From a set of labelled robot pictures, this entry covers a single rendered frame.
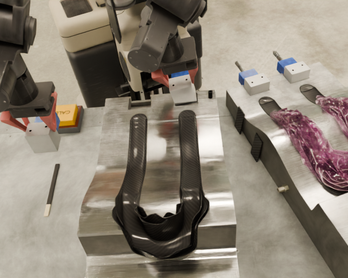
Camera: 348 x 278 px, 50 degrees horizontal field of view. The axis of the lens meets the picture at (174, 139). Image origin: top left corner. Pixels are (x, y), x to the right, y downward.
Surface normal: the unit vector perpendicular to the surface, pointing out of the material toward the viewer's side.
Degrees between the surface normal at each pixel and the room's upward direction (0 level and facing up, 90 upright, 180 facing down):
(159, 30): 39
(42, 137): 91
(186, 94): 99
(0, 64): 24
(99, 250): 83
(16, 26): 75
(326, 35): 0
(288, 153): 14
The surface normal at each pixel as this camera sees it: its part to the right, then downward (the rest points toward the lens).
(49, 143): 0.02, 0.76
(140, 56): -0.27, 0.85
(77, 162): -0.09, -0.66
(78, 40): 0.39, 0.67
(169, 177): -0.09, -0.93
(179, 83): -0.25, -0.50
